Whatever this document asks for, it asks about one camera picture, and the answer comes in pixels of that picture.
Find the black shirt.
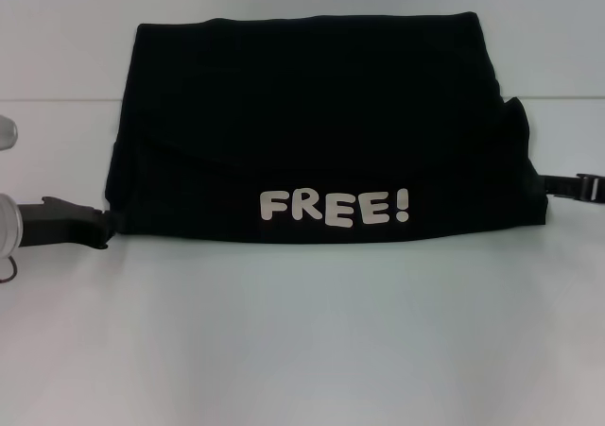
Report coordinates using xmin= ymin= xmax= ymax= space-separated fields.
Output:
xmin=106 ymin=11 xmax=549 ymax=248

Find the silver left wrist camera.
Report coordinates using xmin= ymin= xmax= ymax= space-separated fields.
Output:
xmin=0 ymin=113 xmax=19 ymax=151

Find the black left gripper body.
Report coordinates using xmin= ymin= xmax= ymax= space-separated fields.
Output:
xmin=18 ymin=196 xmax=104 ymax=250

